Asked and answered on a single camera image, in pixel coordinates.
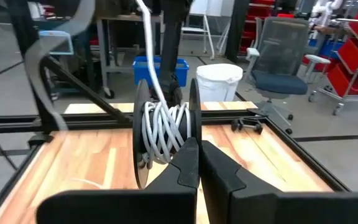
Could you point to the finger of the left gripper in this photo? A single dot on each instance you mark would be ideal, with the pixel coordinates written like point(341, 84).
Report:
point(177, 46)
point(166, 31)

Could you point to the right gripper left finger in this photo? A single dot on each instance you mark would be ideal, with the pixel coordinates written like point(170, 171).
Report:
point(179, 186)

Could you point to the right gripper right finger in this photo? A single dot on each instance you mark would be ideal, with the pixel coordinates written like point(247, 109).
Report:
point(222, 186)

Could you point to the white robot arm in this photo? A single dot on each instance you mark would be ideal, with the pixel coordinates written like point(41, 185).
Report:
point(325, 11)

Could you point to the white step ladder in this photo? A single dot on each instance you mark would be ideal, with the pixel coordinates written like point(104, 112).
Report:
point(205, 31)

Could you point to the blue plastic crate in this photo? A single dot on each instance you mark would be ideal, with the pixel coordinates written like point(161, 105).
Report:
point(141, 70)

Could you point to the white trash bin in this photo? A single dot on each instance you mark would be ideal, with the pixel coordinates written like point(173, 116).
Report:
point(219, 82)

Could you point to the grey metal cart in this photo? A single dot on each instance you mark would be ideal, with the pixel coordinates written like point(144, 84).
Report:
point(104, 46)

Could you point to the black clamp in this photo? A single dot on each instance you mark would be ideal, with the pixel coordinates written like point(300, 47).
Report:
point(247, 126)

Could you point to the red tool cabinet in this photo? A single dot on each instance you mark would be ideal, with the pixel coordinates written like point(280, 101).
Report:
point(259, 18)

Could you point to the light blue framed device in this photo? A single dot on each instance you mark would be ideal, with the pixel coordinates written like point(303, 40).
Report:
point(62, 43)

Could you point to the blue office chair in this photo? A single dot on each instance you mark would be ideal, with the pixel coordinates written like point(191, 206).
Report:
point(278, 82)

